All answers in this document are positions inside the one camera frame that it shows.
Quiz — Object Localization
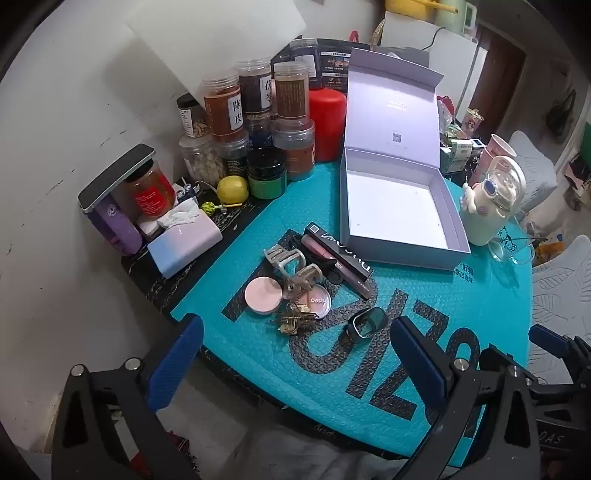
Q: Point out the white cabinet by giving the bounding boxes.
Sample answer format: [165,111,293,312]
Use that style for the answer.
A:
[381,11,488,125]

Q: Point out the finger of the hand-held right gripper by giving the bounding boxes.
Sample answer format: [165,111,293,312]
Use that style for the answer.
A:
[530,324,591,370]
[480,347,591,402]

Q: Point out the gold flower hair clip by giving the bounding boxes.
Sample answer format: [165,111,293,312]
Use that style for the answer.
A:
[274,302,319,335]

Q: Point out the cream cartoon water bottle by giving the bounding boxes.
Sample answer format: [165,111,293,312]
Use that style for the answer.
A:
[459,154,527,246]

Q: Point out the glass mug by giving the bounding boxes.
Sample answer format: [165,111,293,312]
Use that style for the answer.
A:
[489,226,536,264]

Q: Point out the black snack packets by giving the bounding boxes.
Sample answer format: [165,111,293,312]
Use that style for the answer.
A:
[318,39,370,90]

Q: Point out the green jar black lid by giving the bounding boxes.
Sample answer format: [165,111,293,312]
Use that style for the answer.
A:
[247,148,288,200]

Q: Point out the glass jar red label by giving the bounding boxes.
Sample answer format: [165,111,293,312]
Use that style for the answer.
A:
[126,161,176,217]

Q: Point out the lavender gift box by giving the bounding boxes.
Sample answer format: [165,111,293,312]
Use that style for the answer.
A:
[339,46,472,271]

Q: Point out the red canister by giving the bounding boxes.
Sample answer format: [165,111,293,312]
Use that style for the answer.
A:
[308,89,348,162]

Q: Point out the marble hair claw clip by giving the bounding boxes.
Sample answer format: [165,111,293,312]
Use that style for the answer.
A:
[263,247,324,301]

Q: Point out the clear jar brown label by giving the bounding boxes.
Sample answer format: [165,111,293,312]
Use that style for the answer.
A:
[273,62,309,121]

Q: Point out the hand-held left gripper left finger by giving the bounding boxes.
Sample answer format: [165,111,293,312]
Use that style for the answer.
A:
[48,314,205,480]

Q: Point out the white blue power bank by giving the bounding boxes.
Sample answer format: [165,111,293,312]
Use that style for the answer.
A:
[148,203,223,279]

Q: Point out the lemon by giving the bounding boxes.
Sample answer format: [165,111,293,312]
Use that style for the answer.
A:
[217,176,250,204]

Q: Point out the jar of white chunks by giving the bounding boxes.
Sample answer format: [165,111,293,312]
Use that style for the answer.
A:
[180,134,222,183]

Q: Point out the brown wooden door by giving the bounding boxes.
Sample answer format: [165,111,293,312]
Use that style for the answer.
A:
[471,23,527,134]

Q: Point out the pink paper cup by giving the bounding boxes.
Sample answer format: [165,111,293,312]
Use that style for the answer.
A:
[488,134,517,160]
[471,145,497,185]

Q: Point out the black hair clip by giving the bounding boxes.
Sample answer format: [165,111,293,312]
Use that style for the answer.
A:
[277,231,347,284]

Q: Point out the clear round blush compact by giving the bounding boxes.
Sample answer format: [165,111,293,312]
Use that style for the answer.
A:
[295,284,331,319]

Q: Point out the long black lipstick box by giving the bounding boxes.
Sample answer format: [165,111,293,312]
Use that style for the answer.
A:
[304,222,375,280]

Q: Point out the green and white carton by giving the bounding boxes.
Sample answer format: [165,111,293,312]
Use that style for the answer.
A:
[443,136,474,171]

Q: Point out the dark herb jar white label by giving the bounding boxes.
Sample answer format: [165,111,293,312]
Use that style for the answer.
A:
[238,58,274,116]

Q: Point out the dark blue jar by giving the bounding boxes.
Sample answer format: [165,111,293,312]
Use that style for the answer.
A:
[288,39,324,90]

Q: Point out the clear jar dark contents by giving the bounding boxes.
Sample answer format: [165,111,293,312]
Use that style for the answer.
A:
[222,138,252,178]

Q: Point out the teal bubble mailer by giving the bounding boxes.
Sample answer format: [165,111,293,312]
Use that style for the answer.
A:
[171,161,534,462]

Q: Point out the pink round compact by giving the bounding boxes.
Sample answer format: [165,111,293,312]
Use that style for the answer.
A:
[245,276,283,315]

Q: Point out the grey cloth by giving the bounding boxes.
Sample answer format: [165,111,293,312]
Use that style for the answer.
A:
[152,406,384,480]

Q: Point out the grey quilted chair cushion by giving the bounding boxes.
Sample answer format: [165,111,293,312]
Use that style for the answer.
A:
[526,235,591,384]
[508,130,559,213]

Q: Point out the purple stand with grey plate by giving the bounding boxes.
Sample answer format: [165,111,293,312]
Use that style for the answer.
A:
[78,144,155,257]

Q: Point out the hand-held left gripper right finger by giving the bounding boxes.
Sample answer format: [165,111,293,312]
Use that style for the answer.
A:
[390,316,541,480]

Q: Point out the small nut jar black lid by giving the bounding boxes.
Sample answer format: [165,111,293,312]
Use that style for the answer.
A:
[177,93,208,139]

